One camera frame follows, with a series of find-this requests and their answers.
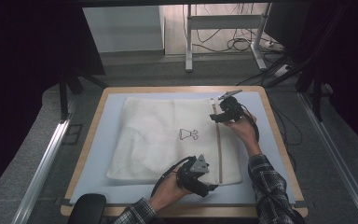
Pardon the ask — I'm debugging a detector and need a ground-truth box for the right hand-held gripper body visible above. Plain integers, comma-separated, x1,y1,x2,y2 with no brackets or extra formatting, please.
217,90,246,123

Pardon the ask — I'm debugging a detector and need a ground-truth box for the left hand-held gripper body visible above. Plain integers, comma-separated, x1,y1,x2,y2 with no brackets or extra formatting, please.
176,154,212,199

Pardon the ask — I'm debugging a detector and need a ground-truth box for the white mesh laundry bag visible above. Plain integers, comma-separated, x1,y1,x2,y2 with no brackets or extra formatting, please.
105,96,243,187

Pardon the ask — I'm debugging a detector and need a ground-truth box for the person's right hand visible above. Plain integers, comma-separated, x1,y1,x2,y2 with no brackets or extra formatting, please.
223,112,263,157

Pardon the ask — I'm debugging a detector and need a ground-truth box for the person's left hand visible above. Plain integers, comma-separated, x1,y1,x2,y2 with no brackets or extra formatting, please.
150,169,194,213

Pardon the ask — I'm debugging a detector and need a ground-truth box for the white power strip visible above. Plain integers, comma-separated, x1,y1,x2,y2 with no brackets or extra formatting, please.
273,63,292,78

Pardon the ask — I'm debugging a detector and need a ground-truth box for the black metal stand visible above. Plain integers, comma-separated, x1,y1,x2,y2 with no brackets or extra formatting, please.
58,65,108,121
294,3,352,123

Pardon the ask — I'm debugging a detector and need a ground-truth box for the light blue table mat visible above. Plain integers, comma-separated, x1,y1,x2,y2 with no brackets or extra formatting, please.
69,91,296,205

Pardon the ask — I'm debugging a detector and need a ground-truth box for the black chair armrest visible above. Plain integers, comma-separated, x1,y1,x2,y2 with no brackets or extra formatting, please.
67,192,107,224

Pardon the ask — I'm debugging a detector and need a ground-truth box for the white cabinet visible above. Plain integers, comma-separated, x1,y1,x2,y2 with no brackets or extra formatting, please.
82,5,166,54

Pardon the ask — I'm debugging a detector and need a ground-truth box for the left hand-held gripper black cable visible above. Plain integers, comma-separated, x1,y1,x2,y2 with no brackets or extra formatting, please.
150,156,198,199

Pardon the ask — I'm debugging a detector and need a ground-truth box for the hand-held gripper black cable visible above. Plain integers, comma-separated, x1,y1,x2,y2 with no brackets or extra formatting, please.
241,104,299,224
150,156,198,199

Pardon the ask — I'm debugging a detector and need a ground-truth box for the right hand-held gripper black cable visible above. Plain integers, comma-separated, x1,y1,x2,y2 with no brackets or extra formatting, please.
241,104,299,224

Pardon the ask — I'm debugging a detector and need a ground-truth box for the bundle of black floor cables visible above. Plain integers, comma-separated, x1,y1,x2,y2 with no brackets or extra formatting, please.
195,3,282,53

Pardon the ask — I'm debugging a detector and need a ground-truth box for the thin black floor cable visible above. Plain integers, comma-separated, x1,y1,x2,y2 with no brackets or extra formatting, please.
268,98,304,147

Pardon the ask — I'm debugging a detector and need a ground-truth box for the white metal desk frame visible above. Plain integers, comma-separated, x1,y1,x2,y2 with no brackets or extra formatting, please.
184,3,273,74

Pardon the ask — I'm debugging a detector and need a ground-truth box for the aluminium floor rail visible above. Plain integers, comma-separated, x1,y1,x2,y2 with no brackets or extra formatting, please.
297,91,358,224
11,119,72,224

